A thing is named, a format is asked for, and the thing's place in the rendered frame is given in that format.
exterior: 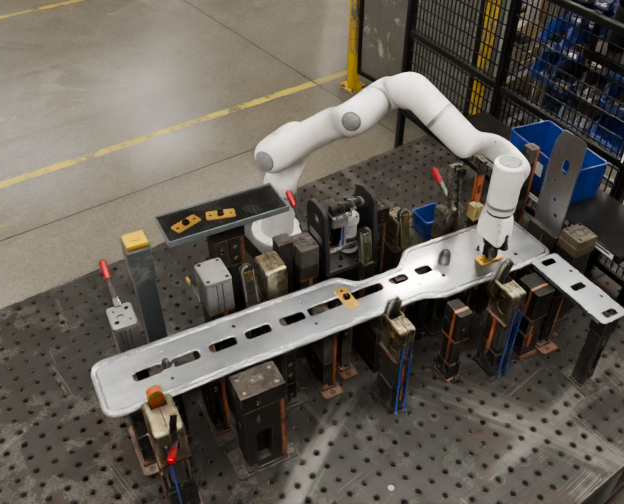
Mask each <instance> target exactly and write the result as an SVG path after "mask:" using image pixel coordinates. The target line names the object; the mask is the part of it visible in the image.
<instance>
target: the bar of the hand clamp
mask: <svg viewBox="0 0 624 504"><path fill-rule="evenodd" d="M465 175H466V169H464V168H462V164H460V163H459V162H458V163H454V164H451V165H449V172H448V193H447V207H449V208H450V209H451V216H450V217H452V214H453V203H454V205H455V207H456V208H457V210H456V211H455V212H454V213H456V214H457V215H459V214H460V198H461V182H462V178H463V177H464V176H465Z"/></svg>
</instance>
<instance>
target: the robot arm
mask: <svg viewBox="0 0 624 504"><path fill-rule="evenodd" d="M398 108H401V109H405V110H410V111H412V112H413V113H414V114H415V115H416V116H417V117H418V118H419V119H420V120H421V121H422V122H423V124H424V125H425V126H426V127H427V128H428V129H429V130H430V131H431V132H432V133H433V134H434V135H435V136H436V137H437V138H438V139H439V140H440V141H441V142H442V143H443V144H444V145H445V146H446V147H447V148H448V149H449V150H450V151H451V152H453V153H454V154H455V155H456V156H458V157H459V158H468V157H471V156H473V155H481V156H484V157H486V158H488V159H489V160H491V161H492V162H493V163H494V166H493V171H492V175H491V180H490V185H489V190H488V194H487V199H486V204H485V206H484V208H483V210H482V212H481V215H480V218H479V221H478V225H477V231H478V233H479V234H480V235H481V236H483V243H484V246H483V251H482V255H485V254H487V253H488V257H487V259H488V260H491V259H494V258H496V257H497V253H498V250H501V251H507V250H508V244H509V242H510V239H511V235H512V230H513V214H514V213H515V210H516V206H517V202H518V198H519V194H520V190H521V187H522V185H523V183H524V182H525V180H526V179H527V177H528V176H529V174H530V170H531V168H530V164H529V162H528V161H527V159H526V158H525V157H524V156H523V155H522V153H521V152H520V151H519V150H518V149H517V148H516V147H515V146H513V145H512V144H511V143H510V142H509V141H508V140H506V139H505V138H503V137H501V136H499V135H496V134H491V133H484V132H480V131H478V130H477V129H475V128H474V127H473V126H472V125H471V123H470V122H469V121H468V120H467V119H466V118H465V117H464V116H463V115H462V114H461V113H460V112H459V111H458V110H457V109H456V108H455V107H454V106H453V105H452V104H451V103H450V102H449V101H448V100H447V99H446V98H445V96H444V95H443V94H442V93H441V92H440V91H439V90H438V89H437V88H436V87H435V86H434V85H433V84H432V83H431V82H430V81H429V80H428V79H427V78H425V77H424V76H422V75H421V74H418V73H415V72H406V73H401V74H398V75H395V76H392V77H383V78H381V79H379V80H377V81H375V82H373V83H372V84H370V85H369V86H367V87H366V88H365V89H363V90H362V91H361V92H359V93H358V94H357V95H355V96H354V97H353V98H351V99H350V100H348V101H346V102H345V103H343V104H341V105H339V106H337V107H330V108H328V109H325V110H323V111H321V112H319V113H317V114H316V115H314V116H312V117H310V118H308V119H306V120H304V121H302V122H301V123H299V122H289V123H287V124H285V125H283V126H281V127H280V128H278V129H277V130H276V131H274V132H273V133H271V134H270V135H269V136H267V137H266V138H264V139H263V140H262V141H261V142H260V143H259V144H258V145H257V147H256V149H255V154H254V156H255V161H256V164H257V165H258V167H259V168H260V169H261V170H263V171H264V172H266V174H265V176H264V180H263V184H266V183H269V182H270V183H271V184H272V185H273V186H274V187H275V189H276V190H277V191H278V192H279V194H280V195H281V196H282V197H283V198H284V200H285V201H286V202H287V203H288V205H289V207H290V211H288V212H285V213H281V214H278V215H275V216H272V217H268V218H265V219H262V220H259V221H255V222H254V223H253V225H252V234H253V236H254V238H255V239H256V240H257V241H258V242H260V243H261V244H264V245H266V246H269V247H273V245H272V237H274V236H277V235H280V234H283V233H286V232H287V233H288V235H289V236H291V235H295V234H298V233H301V230H300V228H299V225H300V223H299V221H298V220H297V219H296V218H295V212H294V209H293V208H291V205H290V203H289V201H288V198H287V196H286V194H285V193H286V191H287V190H291V191H292V194H293V196H294V198H295V201H296V195H297V183H298V179H299V177H300V175H301V173H302V171H303V169H304V166H305V164H306V162H307V159H308V157H309V154H310V153H312V152H314V151H315V150H317V149H319V148H321V147H323V146H325V145H327V144H329V143H332V142H334V141H336V140H338V139H341V138H345V137H346V138H352V137H355V136H357V135H360V134H362V133H363V132H365V131H367V130H368V129H370V128H371V127H372V126H373V125H375V124H376V123H377V122H378V121H379V120H381V119H382V118H383V117H384V116H385V115H386V114H388V113H389V112H391V111H393V110H395V109H398Z"/></svg>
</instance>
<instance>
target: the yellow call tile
mask: <svg viewBox="0 0 624 504"><path fill-rule="evenodd" d="M121 238H122V241H123V243H124V245H125V247H126V249H127V251H129V250H132V249H135V248H139V247H142V246H145V245H148V241H147V239H146V237H145V235H144V233H143V231H142V230H139V231H136V232H133V233H129V234H126V235H122V236H121Z"/></svg>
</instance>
